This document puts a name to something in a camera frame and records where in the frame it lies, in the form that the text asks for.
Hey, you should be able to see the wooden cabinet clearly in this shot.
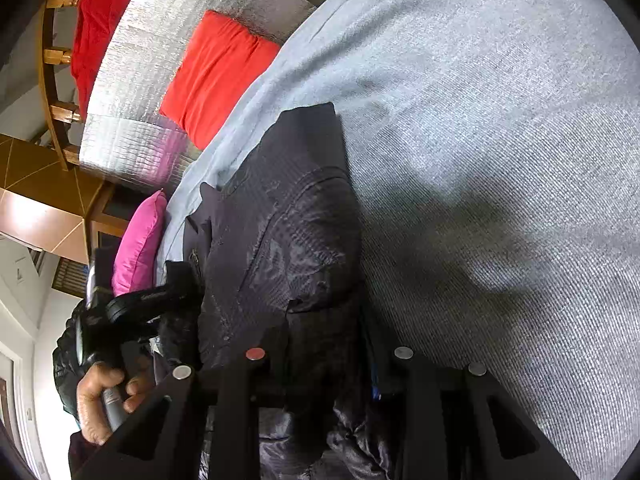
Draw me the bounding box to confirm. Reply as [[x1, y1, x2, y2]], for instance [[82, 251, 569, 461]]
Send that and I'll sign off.
[[85, 181, 146, 258]]

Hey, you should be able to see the dark grey puffer jacket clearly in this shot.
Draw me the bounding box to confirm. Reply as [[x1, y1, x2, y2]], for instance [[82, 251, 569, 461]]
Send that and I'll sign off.
[[155, 103, 396, 479]]

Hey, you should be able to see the black puffer coat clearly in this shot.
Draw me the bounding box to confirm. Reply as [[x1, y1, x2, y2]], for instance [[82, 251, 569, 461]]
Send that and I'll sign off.
[[52, 300, 100, 429]]

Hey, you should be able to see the light blue-grey blanket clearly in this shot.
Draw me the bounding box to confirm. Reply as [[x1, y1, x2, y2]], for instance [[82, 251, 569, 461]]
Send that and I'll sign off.
[[160, 0, 639, 479]]

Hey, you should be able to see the person's left hand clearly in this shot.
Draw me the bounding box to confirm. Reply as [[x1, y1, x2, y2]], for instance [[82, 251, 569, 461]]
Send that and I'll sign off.
[[76, 356, 155, 445]]

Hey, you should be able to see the red garment on railing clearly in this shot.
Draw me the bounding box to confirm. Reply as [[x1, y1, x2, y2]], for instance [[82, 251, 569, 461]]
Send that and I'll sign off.
[[70, 0, 130, 119]]

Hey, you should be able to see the magenta pillow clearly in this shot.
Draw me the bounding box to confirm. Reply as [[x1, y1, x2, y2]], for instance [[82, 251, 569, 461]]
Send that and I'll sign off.
[[112, 190, 167, 296]]

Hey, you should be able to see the orange-red cushion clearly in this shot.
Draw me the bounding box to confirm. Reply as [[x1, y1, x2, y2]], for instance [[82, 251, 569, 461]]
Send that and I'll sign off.
[[160, 10, 280, 150]]

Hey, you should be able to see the silver foil insulation panel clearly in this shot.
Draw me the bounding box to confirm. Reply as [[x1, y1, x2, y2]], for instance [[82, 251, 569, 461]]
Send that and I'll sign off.
[[79, 0, 314, 193]]

